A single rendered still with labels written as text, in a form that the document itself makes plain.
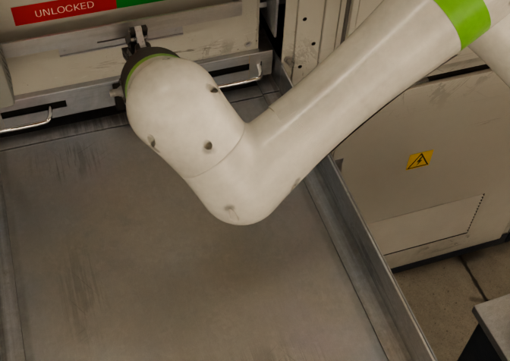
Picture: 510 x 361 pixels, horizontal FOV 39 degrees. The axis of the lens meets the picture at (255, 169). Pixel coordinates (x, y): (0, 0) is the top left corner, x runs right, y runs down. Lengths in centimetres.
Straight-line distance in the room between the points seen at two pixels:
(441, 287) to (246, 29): 114
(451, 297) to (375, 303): 107
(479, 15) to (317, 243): 45
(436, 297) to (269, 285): 110
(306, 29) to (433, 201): 74
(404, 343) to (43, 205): 61
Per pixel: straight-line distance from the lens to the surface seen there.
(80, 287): 112
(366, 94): 86
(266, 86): 137
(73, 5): 119
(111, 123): 132
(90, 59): 126
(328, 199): 120
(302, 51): 132
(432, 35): 88
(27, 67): 126
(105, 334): 108
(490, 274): 224
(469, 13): 89
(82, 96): 130
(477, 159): 181
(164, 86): 79
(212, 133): 80
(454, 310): 214
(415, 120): 157
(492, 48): 111
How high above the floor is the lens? 179
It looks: 50 degrees down
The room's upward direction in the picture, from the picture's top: 3 degrees clockwise
